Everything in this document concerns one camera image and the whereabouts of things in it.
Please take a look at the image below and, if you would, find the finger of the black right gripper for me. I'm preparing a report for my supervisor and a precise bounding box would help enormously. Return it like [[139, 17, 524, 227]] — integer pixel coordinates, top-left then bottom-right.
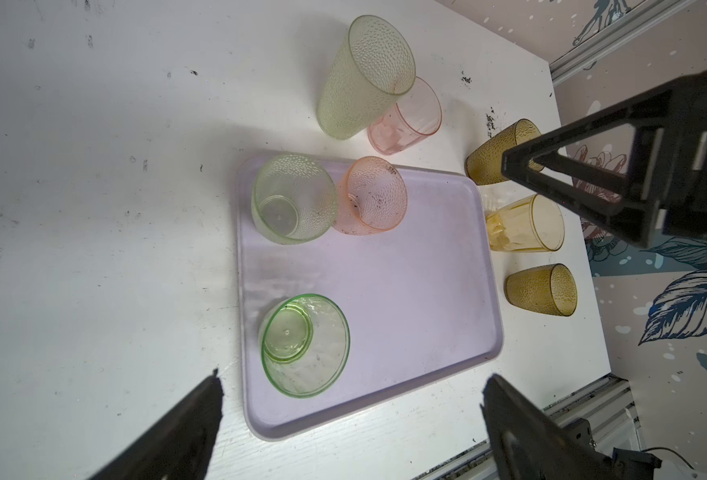
[[501, 90, 671, 248]]

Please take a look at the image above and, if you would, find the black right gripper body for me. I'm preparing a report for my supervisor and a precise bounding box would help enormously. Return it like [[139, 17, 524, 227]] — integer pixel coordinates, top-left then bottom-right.
[[653, 71, 707, 246]]

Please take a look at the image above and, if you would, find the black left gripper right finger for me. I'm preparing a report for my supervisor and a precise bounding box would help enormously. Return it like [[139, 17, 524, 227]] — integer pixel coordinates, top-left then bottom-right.
[[481, 374, 615, 479]]

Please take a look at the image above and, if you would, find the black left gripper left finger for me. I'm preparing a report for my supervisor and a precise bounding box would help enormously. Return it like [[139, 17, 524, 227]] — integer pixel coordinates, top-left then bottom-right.
[[93, 372, 224, 479]]

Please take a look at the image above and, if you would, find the bright green faceted glass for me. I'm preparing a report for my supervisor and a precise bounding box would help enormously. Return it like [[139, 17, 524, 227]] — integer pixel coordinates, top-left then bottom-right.
[[259, 293, 351, 399]]

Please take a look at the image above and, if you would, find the pink glass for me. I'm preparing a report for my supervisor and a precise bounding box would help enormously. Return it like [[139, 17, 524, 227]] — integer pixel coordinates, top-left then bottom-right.
[[334, 156, 407, 235], [367, 77, 443, 155]]

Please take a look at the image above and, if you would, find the pale green dimpled short glass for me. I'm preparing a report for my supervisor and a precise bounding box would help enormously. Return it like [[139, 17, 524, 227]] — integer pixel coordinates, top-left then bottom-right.
[[251, 153, 338, 245]]

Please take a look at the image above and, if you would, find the tall pale green dimpled glass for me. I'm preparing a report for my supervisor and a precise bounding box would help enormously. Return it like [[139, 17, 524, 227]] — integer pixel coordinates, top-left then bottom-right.
[[317, 15, 417, 140]]

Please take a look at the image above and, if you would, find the lilac plastic tray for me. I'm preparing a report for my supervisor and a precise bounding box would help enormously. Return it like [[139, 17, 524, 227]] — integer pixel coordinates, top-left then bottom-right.
[[236, 154, 503, 441]]

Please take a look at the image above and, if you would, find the yellow amber glass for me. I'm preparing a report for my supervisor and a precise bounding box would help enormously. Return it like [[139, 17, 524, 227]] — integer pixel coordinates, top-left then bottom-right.
[[485, 194, 565, 252]]

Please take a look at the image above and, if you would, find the dark olive glass near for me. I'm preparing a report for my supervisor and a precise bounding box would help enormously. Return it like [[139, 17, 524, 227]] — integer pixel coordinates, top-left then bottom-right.
[[503, 263, 577, 317]]

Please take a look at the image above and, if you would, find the dark olive glass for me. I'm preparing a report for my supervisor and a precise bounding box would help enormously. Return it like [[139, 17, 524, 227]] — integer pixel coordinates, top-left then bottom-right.
[[465, 119, 541, 185], [503, 263, 577, 317]]

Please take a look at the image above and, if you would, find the dark olive glass far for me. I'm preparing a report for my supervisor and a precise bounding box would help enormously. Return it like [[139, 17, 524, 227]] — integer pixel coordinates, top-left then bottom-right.
[[465, 119, 541, 185]]

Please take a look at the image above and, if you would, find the aluminium front rail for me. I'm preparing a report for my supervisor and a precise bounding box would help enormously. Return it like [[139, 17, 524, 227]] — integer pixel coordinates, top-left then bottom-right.
[[419, 374, 645, 479]]

